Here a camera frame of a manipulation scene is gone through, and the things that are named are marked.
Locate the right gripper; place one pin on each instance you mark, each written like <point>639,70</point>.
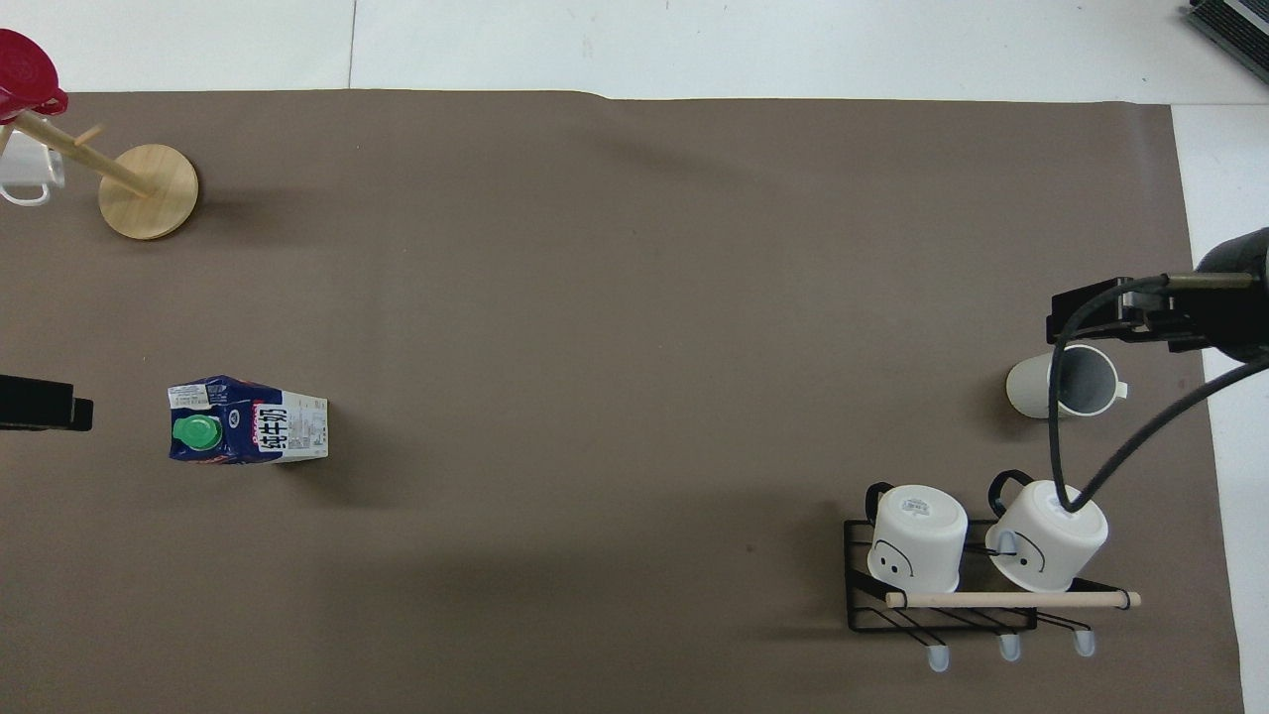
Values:
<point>1234,317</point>

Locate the cream cup grey inside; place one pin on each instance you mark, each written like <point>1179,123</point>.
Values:
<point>1031,385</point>

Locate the blue white milk carton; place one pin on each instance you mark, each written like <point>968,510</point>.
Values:
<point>288,426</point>

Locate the red cup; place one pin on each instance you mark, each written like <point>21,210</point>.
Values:
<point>25,69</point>

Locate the black stand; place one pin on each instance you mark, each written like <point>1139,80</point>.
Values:
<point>1234,25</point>

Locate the wooden rod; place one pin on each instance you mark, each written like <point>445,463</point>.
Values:
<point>991,599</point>

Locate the wooden mug tree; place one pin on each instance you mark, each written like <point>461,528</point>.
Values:
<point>149,193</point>

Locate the clear glass mug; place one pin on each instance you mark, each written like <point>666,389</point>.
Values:
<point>35,169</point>

